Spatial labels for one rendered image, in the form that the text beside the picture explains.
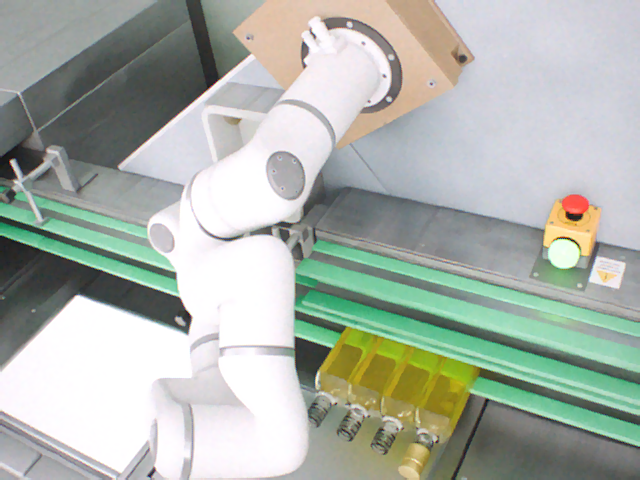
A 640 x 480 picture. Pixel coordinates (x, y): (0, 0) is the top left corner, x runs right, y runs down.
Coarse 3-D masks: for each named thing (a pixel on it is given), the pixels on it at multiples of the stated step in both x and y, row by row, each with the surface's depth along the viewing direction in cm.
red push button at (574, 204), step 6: (564, 198) 102; (570, 198) 101; (576, 198) 101; (582, 198) 101; (564, 204) 101; (570, 204) 100; (576, 204) 100; (582, 204) 100; (588, 204) 100; (570, 210) 100; (576, 210) 100; (582, 210) 100
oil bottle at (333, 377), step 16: (352, 336) 116; (368, 336) 116; (336, 352) 114; (352, 352) 114; (320, 368) 112; (336, 368) 112; (352, 368) 111; (320, 384) 110; (336, 384) 110; (336, 400) 110
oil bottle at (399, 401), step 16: (416, 352) 113; (400, 368) 111; (416, 368) 110; (432, 368) 110; (400, 384) 108; (416, 384) 108; (384, 400) 106; (400, 400) 106; (416, 400) 106; (384, 416) 106; (400, 416) 105
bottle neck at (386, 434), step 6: (384, 420) 106; (390, 420) 105; (384, 426) 104; (390, 426) 104; (396, 426) 105; (378, 432) 104; (384, 432) 104; (390, 432) 104; (396, 432) 105; (378, 438) 103; (384, 438) 103; (390, 438) 103; (372, 444) 103; (378, 444) 102; (384, 444) 102; (390, 444) 103; (378, 450) 104; (384, 450) 103
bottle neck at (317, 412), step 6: (318, 396) 110; (324, 396) 110; (318, 402) 109; (324, 402) 109; (330, 402) 110; (312, 408) 108; (318, 408) 108; (324, 408) 108; (312, 414) 107; (318, 414) 107; (324, 414) 108; (312, 420) 109; (318, 420) 107; (312, 426) 109; (318, 426) 108
